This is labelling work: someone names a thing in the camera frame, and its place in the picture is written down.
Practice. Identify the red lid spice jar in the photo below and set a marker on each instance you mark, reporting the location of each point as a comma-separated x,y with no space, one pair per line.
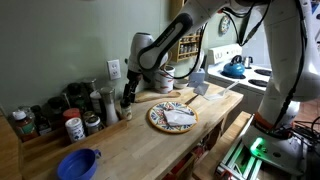
71,113

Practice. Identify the white plastic spatula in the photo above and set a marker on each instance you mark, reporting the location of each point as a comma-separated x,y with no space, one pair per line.
221,93

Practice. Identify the dark lid glass jar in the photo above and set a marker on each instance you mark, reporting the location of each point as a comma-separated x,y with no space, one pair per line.
93,125

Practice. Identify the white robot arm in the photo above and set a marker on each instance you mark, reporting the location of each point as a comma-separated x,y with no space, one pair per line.
293,60

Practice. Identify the colourful patterned ceramic plate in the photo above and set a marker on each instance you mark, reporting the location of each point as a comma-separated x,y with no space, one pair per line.
156,116

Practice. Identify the blue tea kettle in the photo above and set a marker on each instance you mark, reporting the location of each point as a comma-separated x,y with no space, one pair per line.
234,67

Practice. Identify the blue plastic funnel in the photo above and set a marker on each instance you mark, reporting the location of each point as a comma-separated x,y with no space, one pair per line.
79,165

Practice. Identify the white folded napkin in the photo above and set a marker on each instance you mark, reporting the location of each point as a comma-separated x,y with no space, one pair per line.
178,118

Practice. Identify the small glass spice jar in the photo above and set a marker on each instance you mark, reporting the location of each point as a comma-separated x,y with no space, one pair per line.
126,109

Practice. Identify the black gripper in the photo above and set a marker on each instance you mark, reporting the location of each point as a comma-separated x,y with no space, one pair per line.
130,88

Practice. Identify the white red utensil crock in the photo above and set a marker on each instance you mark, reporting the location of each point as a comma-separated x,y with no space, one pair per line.
164,80

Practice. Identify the red hot sauce bottle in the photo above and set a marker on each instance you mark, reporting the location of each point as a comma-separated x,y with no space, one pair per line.
24,126

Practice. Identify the white patterned spice jar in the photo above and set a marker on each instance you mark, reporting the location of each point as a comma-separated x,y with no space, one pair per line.
75,129

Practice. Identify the white wall outlet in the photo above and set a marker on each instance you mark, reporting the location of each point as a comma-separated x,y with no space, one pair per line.
114,69

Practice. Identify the lower wooden spice rack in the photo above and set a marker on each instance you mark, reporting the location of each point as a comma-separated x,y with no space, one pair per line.
187,47

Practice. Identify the white stove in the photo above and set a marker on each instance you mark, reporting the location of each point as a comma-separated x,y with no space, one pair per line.
252,83

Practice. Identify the tall salt grinder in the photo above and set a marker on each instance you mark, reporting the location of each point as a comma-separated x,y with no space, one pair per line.
107,94

